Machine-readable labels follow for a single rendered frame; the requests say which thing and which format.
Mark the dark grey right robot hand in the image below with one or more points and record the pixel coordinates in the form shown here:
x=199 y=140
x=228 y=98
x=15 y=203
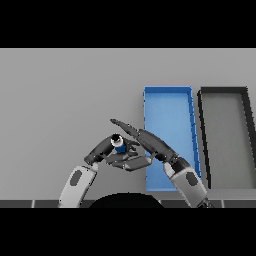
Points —
x=150 y=144

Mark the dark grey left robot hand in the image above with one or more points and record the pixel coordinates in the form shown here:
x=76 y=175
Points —
x=100 y=151

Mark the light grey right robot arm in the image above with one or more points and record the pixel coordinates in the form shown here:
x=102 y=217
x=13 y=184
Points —
x=186 y=182

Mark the blue bin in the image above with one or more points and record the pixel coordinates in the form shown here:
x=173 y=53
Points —
x=170 y=133

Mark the dark grey bin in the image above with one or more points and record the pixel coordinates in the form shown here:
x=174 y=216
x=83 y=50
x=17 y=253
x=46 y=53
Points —
x=226 y=136

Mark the flat black rounded shape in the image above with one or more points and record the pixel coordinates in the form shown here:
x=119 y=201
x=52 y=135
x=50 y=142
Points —
x=126 y=201

